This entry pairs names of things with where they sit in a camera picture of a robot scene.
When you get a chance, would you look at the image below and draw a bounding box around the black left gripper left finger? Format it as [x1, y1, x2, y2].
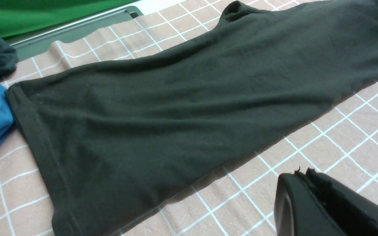
[274, 173, 345, 236]

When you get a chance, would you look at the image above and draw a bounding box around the pink checkered table cloth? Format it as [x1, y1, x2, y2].
[0, 0, 378, 236]

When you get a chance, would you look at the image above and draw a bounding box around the dark gray long-sleeve top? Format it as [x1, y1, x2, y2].
[6, 0, 378, 236]

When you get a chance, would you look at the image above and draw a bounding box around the green backdrop cloth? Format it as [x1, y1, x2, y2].
[0, 0, 131, 38]

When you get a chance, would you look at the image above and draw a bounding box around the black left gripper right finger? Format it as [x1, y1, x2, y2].
[296, 168, 378, 236]

